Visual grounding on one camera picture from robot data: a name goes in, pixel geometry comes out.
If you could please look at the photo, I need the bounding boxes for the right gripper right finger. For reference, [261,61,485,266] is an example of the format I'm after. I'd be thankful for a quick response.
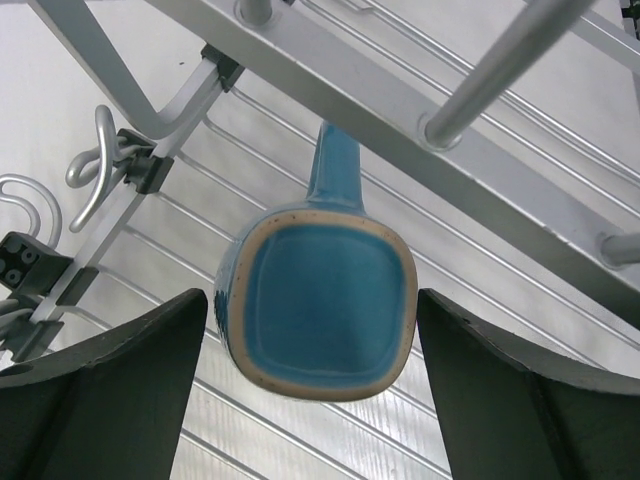
[417,289,639,479]

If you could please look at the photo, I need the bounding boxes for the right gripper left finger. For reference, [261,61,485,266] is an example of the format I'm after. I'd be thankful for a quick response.
[1,288,208,479]

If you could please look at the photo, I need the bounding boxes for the blue ceramic mug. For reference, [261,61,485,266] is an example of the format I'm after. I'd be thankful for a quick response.
[214,122,418,402]

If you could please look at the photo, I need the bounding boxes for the silver metal dish rack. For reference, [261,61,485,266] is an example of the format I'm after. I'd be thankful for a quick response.
[1,1,639,479]

